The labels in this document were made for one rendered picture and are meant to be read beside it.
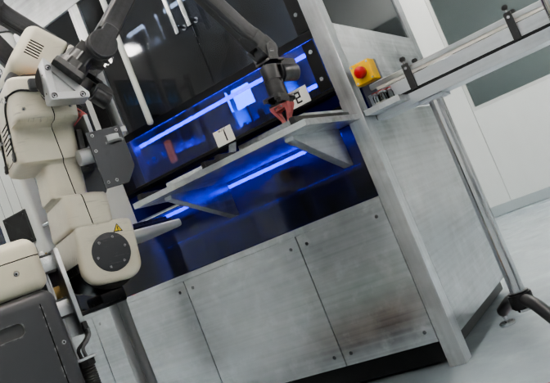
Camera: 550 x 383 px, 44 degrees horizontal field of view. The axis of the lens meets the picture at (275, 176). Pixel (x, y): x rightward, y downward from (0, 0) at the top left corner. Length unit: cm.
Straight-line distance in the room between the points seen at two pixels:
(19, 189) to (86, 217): 65
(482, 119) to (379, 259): 465
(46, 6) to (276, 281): 153
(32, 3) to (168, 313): 144
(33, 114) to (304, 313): 120
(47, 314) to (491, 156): 570
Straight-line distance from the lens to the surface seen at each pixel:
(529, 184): 686
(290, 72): 216
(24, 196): 245
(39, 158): 189
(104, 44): 185
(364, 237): 234
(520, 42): 227
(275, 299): 255
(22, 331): 161
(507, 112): 684
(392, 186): 227
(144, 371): 274
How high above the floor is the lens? 60
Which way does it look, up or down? 5 degrees up
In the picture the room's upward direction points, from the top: 22 degrees counter-clockwise
